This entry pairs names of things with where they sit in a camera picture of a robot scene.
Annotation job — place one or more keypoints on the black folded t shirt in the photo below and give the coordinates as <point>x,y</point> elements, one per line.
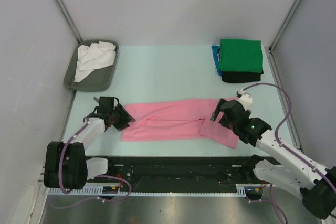
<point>241,77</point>

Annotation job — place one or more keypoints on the right aluminium frame post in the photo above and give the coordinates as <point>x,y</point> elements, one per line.
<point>289,16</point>

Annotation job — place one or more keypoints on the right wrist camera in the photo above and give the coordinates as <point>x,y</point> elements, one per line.
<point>245,99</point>

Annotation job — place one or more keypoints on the pink t shirt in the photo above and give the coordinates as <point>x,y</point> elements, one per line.
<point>177,120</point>

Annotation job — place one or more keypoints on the blue folded t shirt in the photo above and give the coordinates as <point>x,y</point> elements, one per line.
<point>216,57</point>

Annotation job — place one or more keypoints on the aluminium frame post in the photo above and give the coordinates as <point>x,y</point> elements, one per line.
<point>68,19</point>
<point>289,16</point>

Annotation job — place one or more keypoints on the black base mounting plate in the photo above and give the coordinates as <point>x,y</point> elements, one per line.
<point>180,172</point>

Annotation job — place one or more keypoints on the grey fabric basket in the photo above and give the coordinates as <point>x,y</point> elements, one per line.
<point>99,80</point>

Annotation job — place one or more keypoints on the white slotted cable duct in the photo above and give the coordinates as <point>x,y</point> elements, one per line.
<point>113,190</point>

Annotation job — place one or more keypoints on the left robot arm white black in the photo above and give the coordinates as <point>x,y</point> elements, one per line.
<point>66,165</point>

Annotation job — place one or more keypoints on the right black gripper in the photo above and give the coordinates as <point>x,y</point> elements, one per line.
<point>217,110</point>

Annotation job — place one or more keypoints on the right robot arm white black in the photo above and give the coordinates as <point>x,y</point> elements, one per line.
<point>309,181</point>

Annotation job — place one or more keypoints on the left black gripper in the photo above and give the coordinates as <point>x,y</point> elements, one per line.
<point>126,117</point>

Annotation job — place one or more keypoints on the left aluminium frame post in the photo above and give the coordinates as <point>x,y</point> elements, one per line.
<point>68,19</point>

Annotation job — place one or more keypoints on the white t shirt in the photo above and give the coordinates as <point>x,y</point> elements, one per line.
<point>94,57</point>

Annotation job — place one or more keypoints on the green folded t shirt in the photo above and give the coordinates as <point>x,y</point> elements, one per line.
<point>239,55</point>

